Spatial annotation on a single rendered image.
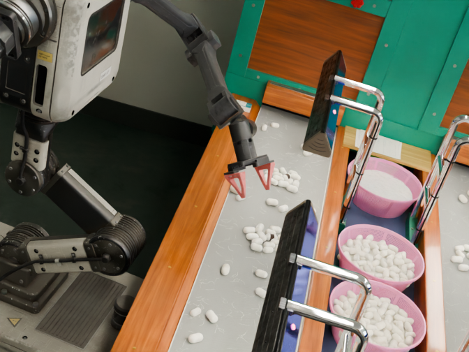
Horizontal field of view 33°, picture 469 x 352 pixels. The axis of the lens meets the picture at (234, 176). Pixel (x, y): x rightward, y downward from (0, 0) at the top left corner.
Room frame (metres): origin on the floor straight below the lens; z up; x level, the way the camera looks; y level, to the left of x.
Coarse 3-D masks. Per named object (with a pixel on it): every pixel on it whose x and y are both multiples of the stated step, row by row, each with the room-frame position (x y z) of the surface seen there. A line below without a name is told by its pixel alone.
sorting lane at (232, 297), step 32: (288, 128) 2.63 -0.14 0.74; (288, 160) 2.40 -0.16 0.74; (320, 160) 2.46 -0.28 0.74; (256, 192) 2.14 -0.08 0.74; (288, 192) 2.19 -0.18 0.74; (320, 192) 2.25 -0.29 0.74; (224, 224) 1.92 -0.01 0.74; (256, 224) 1.97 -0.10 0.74; (224, 256) 1.78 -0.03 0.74; (256, 256) 1.82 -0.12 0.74; (192, 288) 1.60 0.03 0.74; (224, 288) 1.64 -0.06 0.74; (192, 320) 1.49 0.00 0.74; (224, 320) 1.52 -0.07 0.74; (256, 320) 1.56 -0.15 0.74
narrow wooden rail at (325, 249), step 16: (336, 144) 2.56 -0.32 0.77; (336, 160) 2.44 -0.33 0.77; (336, 176) 2.34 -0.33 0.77; (336, 192) 2.23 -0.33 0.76; (336, 208) 2.14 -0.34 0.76; (320, 224) 2.04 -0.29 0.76; (336, 224) 2.05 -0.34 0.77; (320, 240) 1.94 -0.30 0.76; (336, 240) 1.97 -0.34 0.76; (320, 256) 1.87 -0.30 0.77; (320, 288) 1.72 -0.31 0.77; (320, 304) 1.66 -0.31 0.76; (304, 320) 1.58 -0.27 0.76; (304, 336) 1.52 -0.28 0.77; (320, 336) 1.54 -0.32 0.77
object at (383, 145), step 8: (360, 136) 2.64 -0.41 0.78; (360, 144) 2.58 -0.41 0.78; (376, 144) 2.62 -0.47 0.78; (384, 144) 2.63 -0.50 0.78; (392, 144) 2.65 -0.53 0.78; (400, 144) 2.67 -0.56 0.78; (376, 152) 2.55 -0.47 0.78; (384, 152) 2.57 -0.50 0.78; (392, 152) 2.59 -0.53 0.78; (400, 152) 2.61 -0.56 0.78
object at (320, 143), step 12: (336, 60) 2.46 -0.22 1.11; (324, 72) 2.44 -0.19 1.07; (336, 72) 2.37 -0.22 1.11; (324, 84) 2.32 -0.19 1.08; (336, 84) 2.30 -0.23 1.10; (324, 96) 2.20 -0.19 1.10; (312, 108) 2.18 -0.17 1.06; (324, 108) 2.10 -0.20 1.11; (336, 108) 2.19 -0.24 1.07; (312, 120) 2.08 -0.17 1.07; (324, 120) 2.01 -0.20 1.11; (336, 120) 2.14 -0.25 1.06; (312, 132) 1.98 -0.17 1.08; (324, 132) 1.94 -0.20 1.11; (312, 144) 1.94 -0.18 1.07; (324, 144) 1.94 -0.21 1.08
